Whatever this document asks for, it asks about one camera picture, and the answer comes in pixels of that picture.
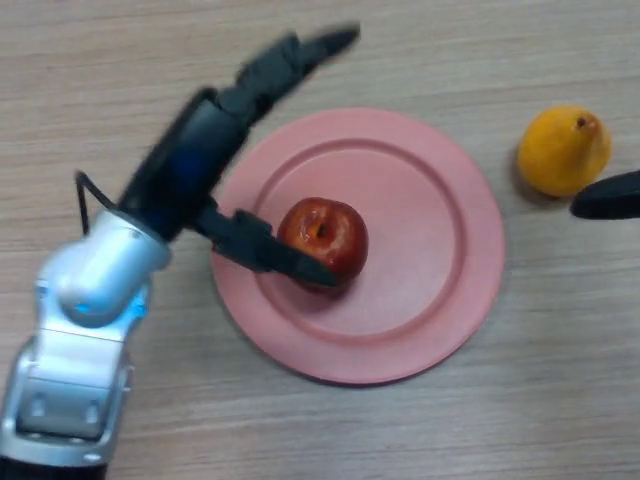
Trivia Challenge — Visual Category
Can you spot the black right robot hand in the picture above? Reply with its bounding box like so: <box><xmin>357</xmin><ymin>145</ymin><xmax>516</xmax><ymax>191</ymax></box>
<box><xmin>569</xmin><ymin>169</ymin><xmax>640</xmax><ymax>220</ymax></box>

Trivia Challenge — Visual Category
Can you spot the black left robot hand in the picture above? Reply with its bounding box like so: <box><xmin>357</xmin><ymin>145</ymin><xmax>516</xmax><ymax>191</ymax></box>
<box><xmin>119</xmin><ymin>22</ymin><xmax>361</xmax><ymax>290</ymax></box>

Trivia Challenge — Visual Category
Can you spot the red apple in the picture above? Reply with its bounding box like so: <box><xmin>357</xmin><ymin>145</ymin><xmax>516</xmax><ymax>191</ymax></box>
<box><xmin>277</xmin><ymin>197</ymin><xmax>370</xmax><ymax>294</ymax></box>

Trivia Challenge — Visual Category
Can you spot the pink round plate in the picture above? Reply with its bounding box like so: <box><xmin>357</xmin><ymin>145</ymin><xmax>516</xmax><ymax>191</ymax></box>
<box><xmin>209</xmin><ymin>107</ymin><xmax>506</xmax><ymax>386</ymax></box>

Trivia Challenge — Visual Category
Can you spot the yellow pear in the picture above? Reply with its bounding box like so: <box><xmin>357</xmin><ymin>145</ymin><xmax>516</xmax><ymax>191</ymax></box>
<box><xmin>517</xmin><ymin>104</ymin><xmax>614</xmax><ymax>199</ymax></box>

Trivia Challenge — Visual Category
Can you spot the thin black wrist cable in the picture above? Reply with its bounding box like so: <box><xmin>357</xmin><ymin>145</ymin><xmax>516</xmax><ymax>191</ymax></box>
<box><xmin>73</xmin><ymin>169</ymin><xmax>121</xmax><ymax>236</ymax></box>

